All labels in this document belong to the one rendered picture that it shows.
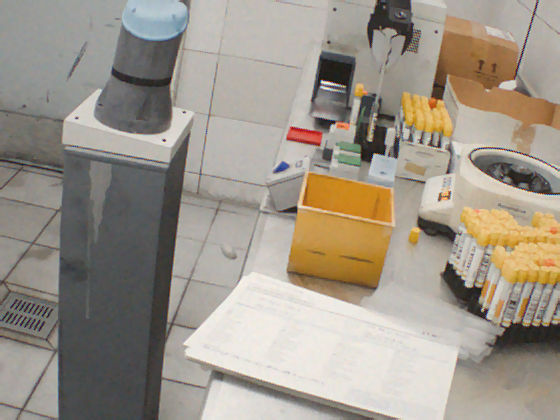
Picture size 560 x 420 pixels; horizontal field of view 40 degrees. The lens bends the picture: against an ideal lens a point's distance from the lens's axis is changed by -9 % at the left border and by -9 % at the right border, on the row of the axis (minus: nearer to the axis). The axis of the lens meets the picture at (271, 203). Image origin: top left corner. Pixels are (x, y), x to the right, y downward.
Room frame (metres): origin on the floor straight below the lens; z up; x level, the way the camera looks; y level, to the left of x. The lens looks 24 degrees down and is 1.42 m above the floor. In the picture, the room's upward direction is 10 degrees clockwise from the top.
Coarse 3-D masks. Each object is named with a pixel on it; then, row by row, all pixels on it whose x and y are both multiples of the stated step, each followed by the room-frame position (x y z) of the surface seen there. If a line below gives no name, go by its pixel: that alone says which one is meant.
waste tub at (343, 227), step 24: (312, 192) 1.14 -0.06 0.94; (336, 192) 1.14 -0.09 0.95; (360, 192) 1.14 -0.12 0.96; (384, 192) 1.14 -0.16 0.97; (312, 216) 1.01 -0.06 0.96; (336, 216) 1.01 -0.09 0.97; (360, 216) 1.14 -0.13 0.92; (384, 216) 1.13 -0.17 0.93; (312, 240) 1.01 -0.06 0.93; (336, 240) 1.01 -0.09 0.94; (360, 240) 1.01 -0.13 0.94; (384, 240) 1.01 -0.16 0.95; (288, 264) 1.02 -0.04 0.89; (312, 264) 1.01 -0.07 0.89; (336, 264) 1.01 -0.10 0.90; (360, 264) 1.01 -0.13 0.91
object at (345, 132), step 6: (336, 126) 1.45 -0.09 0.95; (342, 126) 1.47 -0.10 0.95; (348, 126) 1.47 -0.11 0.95; (354, 126) 1.47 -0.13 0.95; (330, 132) 1.44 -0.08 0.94; (336, 132) 1.44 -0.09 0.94; (342, 132) 1.44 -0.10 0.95; (348, 132) 1.44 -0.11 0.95; (354, 132) 1.44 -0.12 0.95; (330, 138) 1.44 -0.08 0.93; (336, 138) 1.44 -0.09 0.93; (342, 138) 1.44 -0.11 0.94; (348, 138) 1.44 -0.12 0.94; (330, 144) 1.44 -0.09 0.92
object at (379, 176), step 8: (376, 160) 1.25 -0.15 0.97; (392, 160) 1.26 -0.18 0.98; (376, 168) 1.21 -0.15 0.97; (384, 168) 1.22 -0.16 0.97; (392, 168) 1.22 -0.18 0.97; (368, 176) 1.18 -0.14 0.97; (376, 176) 1.18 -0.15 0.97; (384, 176) 1.18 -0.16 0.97; (392, 176) 1.19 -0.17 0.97; (376, 184) 1.18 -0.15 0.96; (384, 184) 1.18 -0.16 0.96; (392, 184) 1.17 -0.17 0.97
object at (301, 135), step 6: (288, 132) 1.57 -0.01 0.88; (294, 132) 1.60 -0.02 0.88; (300, 132) 1.60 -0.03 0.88; (306, 132) 1.61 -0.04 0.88; (312, 132) 1.61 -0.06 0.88; (318, 132) 1.61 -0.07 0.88; (288, 138) 1.55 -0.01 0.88; (294, 138) 1.55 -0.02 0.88; (300, 138) 1.56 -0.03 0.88; (306, 138) 1.57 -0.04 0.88; (312, 138) 1.58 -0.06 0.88; (318, 138) 1.59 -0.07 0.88; (312, 144) 1.55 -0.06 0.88; (318, 144) 1.55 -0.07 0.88
